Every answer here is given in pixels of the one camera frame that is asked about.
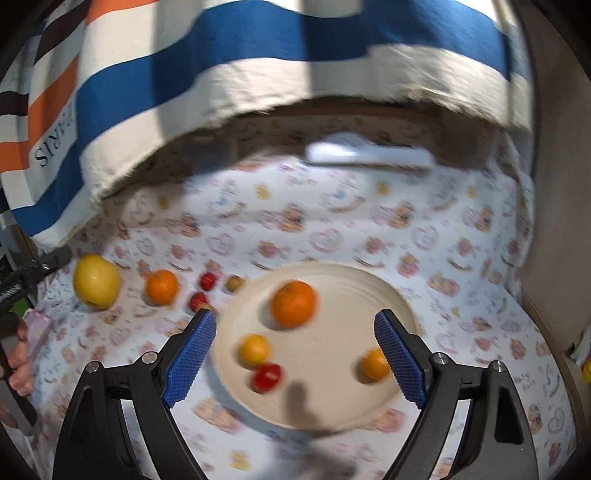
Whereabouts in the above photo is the small yellow-orange kumquat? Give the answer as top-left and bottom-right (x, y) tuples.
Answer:
(361, 348), (391, 382)
(238, 334), (273, 368)

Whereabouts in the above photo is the small red cherry tomato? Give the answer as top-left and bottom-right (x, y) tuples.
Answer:
(250, 363), (283, 394)

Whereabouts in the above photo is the large orange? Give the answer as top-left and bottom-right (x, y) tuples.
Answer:
(270, 280), (318, 329)

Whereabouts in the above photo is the person left hand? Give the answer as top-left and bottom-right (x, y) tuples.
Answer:
(0, 317), (36, 430)

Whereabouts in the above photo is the large yellow pear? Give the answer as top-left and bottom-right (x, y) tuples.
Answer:
(72, 255), (121, 311)

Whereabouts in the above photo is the medium orange tangerine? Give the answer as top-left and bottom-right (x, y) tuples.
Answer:
(145, 270), (179, 306)

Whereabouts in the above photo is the red cherry tomato lower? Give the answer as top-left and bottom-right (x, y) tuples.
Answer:
(188, 292), (208, 313)

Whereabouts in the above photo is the red cherry tomato upper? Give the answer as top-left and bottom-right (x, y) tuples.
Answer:
(198, 271), (217, 291)

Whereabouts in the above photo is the cream round plate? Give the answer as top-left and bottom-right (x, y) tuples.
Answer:
(211, 262), (420, 431)

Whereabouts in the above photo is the striped Paris towel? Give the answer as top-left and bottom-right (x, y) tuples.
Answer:
(1, 1), (532, 249)

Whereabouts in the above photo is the brown longan upper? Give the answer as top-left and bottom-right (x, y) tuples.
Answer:
(224, 275), (245, 293)

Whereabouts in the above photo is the baby bear printed cloth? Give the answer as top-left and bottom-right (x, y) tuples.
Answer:
(33, 118), (577, 479)

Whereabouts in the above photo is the white remote control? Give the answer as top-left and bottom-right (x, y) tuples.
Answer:
(304, 132), (437, 169)

